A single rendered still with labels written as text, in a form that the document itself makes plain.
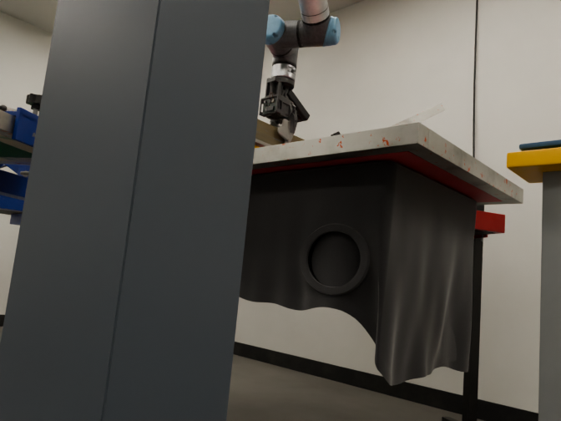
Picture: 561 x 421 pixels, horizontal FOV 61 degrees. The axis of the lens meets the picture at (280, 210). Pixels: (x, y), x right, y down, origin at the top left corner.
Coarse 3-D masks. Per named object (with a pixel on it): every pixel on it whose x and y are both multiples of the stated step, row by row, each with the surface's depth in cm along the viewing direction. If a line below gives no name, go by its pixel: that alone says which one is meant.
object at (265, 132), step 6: (258, 120) 135; (258, 126) 135; (264, 126) 136; (270, 126) 138; (258, 132) 135; (264, 132) 136; (270, 132) 138; (276, 132) 140; (258, 138) 135; (264, 138) 136; (270, 138) 138; (276, 138) 140; (282, 138) 142; (294, 138) 146; (300, 138) 148; (270, 144) 138; (276, 144) 140
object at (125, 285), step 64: (64, 0) 56; (128, 0) 49; (192, 0) 51; (256, 0) 60; (64, 64) 54; (128, 64) 48; (192, 64) 51; (256, 64) 60; (64, 128) 52; (128, 128) 46; (192, 128) 51; (64, 192) 50; (128, 192) 44; (192, 192) 51; (64, 256) 48; (128, 256) 44; (192, 256) 51; (64, 320) 46; (128, 320) 44; (192, 320) 51; (0, 384) 50; (64, 384) 45; (128, 384) 44; (192, 384) 51
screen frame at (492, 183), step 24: (288, 144) 101; (312, 144) 97; (336, 144) 92; (360, 144) 89; (384, 144) 85; (408, 144) 82; (432, 144) 85; (456, 168) 95; (480, 168) 102; (504, 192) 113
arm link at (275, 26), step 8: (272, 16) 132; (272, 24) 131; (280, 24) 131; (288, 24) 132; (296, 24) 131; (272, 32) 131; (280, 32) 131; (288, 32) 132; (272, 40) 132; (280, 40) 133; (288, 40) 133; (296, 40) 132; (272, 48) 137; (280, 48) 137; (288, 48) 139; (280, 56) 141
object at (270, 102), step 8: (272, 80) 141; (280, 80) 141; (288, 80) 142; (272, 88) 141; (280, 88) 142; (288, 88) 144; (272, 96) 139; (280, 96) 139; (264, 104) 141; (272, 104) 139; (280, 104) 140; (288, 104) 141; (264, 112) 141; (272, 112) 139; (280, 112) 139; (288, 112) 142; (280, 120) 145
